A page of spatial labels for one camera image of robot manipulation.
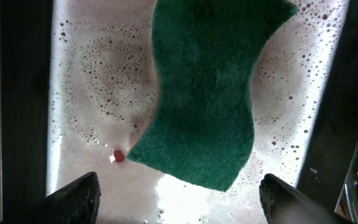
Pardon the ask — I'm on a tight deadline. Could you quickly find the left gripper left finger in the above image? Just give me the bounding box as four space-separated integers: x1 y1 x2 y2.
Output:
0 172 101 224

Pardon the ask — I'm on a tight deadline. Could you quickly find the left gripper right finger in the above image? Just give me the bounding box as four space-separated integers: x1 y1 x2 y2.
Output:
259 174 352 224

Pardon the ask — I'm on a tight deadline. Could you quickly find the green yellow sponge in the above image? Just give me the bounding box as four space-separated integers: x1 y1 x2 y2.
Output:
127 0 297 192

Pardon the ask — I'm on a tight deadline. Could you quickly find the black rectangular soapy tray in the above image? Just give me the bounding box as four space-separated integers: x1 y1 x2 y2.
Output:
0 0 358 223

